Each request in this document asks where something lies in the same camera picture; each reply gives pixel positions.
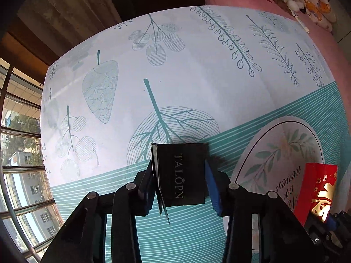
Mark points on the beige floral curtain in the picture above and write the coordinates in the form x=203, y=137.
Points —
x=63, y=24

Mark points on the pink bed sheet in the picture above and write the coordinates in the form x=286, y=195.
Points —
x=332, y=53

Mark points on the leaf-print teal tablecloth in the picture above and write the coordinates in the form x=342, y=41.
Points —
x=251, y=84

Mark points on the white marker pen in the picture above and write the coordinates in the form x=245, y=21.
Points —
x=297, y=18

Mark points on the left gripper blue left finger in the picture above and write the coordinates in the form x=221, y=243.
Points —
x=147, y=188

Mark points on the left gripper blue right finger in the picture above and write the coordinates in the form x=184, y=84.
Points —
x=217, y=185

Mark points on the red envelope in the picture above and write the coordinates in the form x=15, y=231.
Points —
x=317, y=192

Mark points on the black Talopn card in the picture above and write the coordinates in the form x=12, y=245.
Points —
x=179, y=170

